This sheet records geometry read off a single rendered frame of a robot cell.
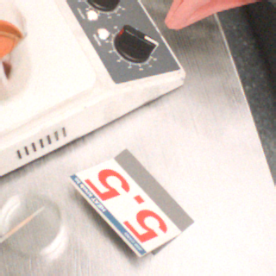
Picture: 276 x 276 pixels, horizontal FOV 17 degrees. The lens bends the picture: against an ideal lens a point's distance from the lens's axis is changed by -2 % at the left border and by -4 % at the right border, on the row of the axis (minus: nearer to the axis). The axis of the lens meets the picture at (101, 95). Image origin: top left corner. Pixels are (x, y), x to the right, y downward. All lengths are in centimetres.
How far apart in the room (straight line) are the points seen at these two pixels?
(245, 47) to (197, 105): 87
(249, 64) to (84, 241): 94
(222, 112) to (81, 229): 16
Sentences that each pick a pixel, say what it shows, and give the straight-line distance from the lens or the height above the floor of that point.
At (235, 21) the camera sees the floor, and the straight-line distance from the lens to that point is 173.
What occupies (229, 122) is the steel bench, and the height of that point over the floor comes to 75.
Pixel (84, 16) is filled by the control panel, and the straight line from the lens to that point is 81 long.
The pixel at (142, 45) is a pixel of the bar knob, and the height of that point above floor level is 81.
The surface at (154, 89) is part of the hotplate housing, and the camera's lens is 81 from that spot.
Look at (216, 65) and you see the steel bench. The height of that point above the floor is 75.
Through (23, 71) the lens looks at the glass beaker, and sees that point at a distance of 72.
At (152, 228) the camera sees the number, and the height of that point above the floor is 77.
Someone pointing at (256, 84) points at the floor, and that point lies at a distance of 168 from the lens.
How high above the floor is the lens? 152
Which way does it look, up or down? 67 degrees down
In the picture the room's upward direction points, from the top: 6 degrees counter-clockwise
